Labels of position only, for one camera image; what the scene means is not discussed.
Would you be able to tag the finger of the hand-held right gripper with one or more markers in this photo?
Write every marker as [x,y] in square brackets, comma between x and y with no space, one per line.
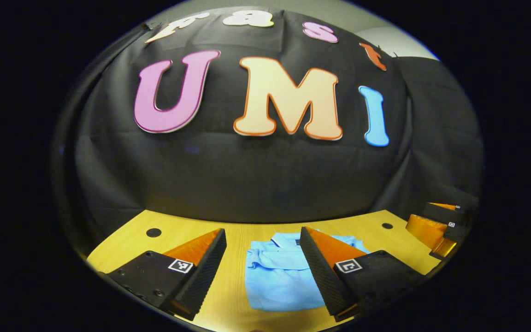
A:
[427,230]
[443,213]

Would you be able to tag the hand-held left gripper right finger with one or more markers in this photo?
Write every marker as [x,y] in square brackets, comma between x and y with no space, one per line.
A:
[321,276]

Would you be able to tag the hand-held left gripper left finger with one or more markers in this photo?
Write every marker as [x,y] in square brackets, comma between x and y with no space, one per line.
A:
[203,276]

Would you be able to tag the light blue polo T-shirt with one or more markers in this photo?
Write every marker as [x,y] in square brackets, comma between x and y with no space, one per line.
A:
[279,281]

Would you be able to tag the black backdrop cloth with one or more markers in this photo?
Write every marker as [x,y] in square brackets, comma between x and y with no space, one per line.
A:
[256,170]

